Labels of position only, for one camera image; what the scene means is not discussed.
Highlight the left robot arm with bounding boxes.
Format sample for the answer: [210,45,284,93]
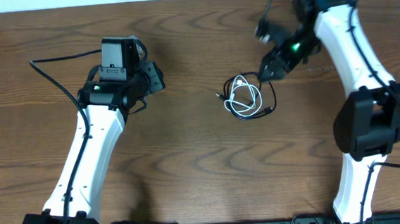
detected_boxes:
[22,35,165,224]

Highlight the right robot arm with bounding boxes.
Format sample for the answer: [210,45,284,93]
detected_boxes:
[256,0,400,224]

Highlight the white usb cable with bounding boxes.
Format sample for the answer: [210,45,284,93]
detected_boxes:
[221,73,265,120]

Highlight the black usb cable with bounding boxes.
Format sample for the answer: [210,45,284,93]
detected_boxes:
[213,69,278,123]

